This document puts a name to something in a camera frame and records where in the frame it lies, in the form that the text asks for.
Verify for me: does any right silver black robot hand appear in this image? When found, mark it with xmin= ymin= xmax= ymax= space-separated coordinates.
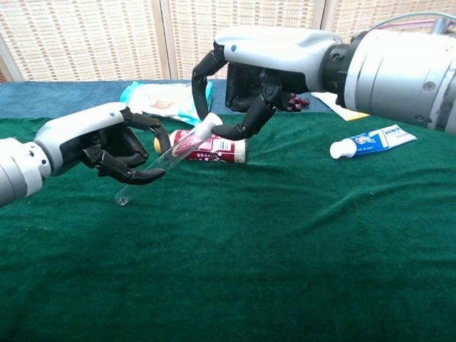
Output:
xmin=191 ymin=26 xmax=343 ymax=141

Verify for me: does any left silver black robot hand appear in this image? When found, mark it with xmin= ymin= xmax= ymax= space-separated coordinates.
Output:
xmin=33 ymin=102 xmax=172 ymax=186

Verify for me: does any clear glass test tube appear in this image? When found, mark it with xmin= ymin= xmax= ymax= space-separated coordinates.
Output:
xmin=114 ymin=124 xmax=211 ymax=207

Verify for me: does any small white cap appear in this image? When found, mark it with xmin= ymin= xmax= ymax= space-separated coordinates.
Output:
xmin=194 ymin=113 xmax=224 ymax=140

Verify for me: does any blue white toothpaste tube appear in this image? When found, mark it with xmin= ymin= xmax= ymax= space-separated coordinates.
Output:
xmin=329 ymin=123 xmax=418 ymax=160

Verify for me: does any blue table cover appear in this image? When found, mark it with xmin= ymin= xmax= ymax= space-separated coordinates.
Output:
xmin=0 ymin=78 xmax=343 ymax=120

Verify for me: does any dark red grape bunch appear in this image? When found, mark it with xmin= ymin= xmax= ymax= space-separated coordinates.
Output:
xmin=283 ymin=93 xmax=311 ymax=113

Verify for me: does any teal white snack bag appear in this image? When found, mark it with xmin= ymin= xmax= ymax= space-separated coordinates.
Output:
xmin=119 ymin=81 xmax=214 ymax=126

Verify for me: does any woven bamboo folding screen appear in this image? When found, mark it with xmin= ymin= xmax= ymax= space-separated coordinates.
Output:
xmin=0 ymin=0 xmax=456 ymax=83

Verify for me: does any white yellow folded cloth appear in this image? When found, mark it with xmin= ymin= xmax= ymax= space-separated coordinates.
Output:
xmin=311 ymin=91 xmax=371 ymax=123

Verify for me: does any red label drink bottle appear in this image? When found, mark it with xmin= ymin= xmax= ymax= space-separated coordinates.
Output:
xmin=153 ymin=128 xmax=248 ymax=165

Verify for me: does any green velvet cloth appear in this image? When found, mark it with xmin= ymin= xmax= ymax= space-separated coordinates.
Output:
xmin=0 ymin=110 xmax=456 ymax=342

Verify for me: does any grey flexible arm cable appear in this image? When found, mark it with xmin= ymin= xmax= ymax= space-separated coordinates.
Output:
xmin=370 ymin=11 xmax=456 ymax=31

